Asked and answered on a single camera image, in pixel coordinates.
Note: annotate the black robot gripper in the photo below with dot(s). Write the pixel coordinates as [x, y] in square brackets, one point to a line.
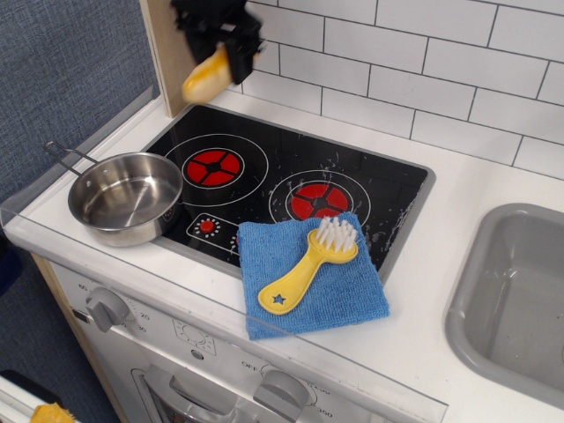
[206, 22]

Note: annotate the yellow toy hotdog bun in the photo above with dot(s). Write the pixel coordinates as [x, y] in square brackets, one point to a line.
[208, 79]

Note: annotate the black toy stovetop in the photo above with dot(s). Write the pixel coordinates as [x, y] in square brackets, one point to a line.
[237, 169]

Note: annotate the stainless steel pot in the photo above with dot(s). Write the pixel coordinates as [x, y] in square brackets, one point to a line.
[125, 200]

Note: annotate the yellow dish brush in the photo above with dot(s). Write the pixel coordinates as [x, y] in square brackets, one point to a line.
[333, 242]

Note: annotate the grey left oven knob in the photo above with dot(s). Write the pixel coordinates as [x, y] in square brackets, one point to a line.
[106, 308]

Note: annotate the grey oven knob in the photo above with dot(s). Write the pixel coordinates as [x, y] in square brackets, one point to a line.
[106, 308]
[282, 394]

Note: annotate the white toy oven front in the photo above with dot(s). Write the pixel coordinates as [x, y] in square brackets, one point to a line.
[157, 368]

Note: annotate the grey right oven knob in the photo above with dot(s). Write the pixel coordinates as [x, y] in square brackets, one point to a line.
[282, 394]

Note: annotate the grey sink basin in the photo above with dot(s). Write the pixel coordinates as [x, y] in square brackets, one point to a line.
[505, 321]

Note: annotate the yellow object at corner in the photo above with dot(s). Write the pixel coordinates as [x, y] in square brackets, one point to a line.
[51, 413]

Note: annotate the light wooden post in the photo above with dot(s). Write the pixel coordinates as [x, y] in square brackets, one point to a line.
[172, 58]

